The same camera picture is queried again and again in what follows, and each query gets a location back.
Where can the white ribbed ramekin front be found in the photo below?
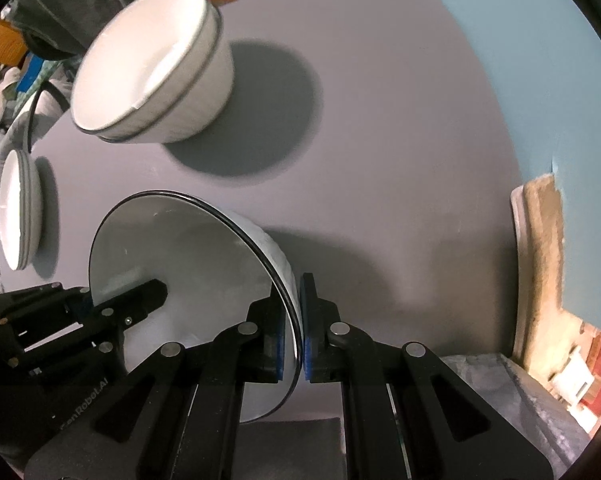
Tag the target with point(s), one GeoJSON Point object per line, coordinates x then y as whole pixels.
{"type": "Point", "coordinates": [160, 71]}

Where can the white plate black rim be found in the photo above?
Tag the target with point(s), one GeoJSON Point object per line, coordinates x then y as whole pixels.
{"type": "Point", "coordinates": [214, 264]}

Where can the beige foam board edge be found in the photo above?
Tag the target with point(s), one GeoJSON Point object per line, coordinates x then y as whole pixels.
{"type": "Point", "coordinates": [545, 331]}

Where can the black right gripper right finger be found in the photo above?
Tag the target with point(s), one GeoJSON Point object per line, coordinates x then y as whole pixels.
{"type": "Point", "coordinates": [335, 351]}

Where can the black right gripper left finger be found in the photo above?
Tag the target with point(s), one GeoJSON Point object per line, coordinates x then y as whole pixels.
{"type": "Point", "coordinates": [254, 350]}

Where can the white ribbed ramekin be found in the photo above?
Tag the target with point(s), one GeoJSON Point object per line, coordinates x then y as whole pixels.
{"type": "Point", "coordinates": [21, 209]}
{"type": "Point", "coordinates": [160, 71]}

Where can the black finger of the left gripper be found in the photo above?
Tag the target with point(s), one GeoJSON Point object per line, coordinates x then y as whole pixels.
{"type": "Point", "coordinates": [129, 308]}

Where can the white ribbed ramekin back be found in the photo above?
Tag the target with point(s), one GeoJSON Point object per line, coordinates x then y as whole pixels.
{"type": "Point", "coordinates": [21, 209]}

